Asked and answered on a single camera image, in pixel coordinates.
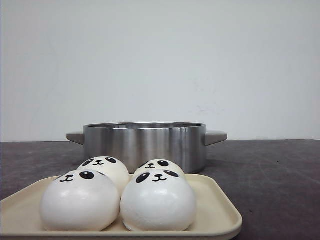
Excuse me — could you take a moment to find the panda bun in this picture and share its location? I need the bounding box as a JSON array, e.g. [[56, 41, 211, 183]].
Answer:
[[39, 169, 121, 232], [77, 156, 131, 196], [132, 159, 185, 178], [120, 169, 197, 231]]

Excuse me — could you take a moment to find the stainless steel steamer pot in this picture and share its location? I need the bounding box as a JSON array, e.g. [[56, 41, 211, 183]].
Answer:
[[66, 122, 228, 173]]

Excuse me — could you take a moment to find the cream plastic tray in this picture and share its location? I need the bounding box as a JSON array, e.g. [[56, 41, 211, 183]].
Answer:
[[0, 174, 243, 240]]

